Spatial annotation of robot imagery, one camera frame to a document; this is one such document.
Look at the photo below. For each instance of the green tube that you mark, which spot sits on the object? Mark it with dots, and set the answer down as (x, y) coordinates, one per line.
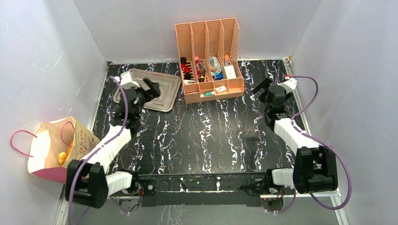
(209, 94)

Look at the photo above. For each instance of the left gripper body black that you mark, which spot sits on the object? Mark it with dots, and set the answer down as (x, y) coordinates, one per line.
(141, 99)

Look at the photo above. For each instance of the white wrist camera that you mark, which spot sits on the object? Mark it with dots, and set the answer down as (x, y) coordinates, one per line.
(127, 81)
(289, 84)

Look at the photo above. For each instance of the small white packet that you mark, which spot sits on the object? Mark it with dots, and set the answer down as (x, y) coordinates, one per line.
(221, 89)

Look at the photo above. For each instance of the blue tape dispenser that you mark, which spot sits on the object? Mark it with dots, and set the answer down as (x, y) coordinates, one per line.
(215, 68)

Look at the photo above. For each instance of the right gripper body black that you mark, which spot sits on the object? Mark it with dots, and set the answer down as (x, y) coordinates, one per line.
(265, 88)

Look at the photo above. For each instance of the pink bottle in organizer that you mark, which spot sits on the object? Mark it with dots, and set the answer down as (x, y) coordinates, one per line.
(200, 69)

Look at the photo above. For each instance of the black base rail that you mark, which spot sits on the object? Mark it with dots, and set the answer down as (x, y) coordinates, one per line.
(203, 189)

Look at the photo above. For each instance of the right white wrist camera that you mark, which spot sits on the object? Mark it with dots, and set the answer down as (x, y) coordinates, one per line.
(289, 84)

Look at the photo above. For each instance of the silver metal tray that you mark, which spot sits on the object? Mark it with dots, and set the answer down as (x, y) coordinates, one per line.
(162, 88)

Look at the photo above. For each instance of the orange fake bread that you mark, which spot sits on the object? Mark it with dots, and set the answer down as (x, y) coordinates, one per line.
(62, 157)
(70, 148)

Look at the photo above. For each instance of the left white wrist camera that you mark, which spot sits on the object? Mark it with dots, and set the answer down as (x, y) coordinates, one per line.
(127, 81)

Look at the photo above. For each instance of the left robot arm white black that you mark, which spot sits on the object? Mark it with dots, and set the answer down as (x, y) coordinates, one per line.
(88, 181)

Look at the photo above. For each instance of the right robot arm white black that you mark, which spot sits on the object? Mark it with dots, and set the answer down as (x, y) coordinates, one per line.
(315, 168)

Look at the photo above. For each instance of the black red item in organizer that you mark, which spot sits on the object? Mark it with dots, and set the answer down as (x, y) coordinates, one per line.
(186, 69)

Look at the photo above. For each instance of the orange desk file organizer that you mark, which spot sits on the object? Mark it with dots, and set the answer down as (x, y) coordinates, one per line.
(208, 60)

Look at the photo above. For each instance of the white box in organizer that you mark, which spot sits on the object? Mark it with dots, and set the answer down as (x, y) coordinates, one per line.
(230, 72)

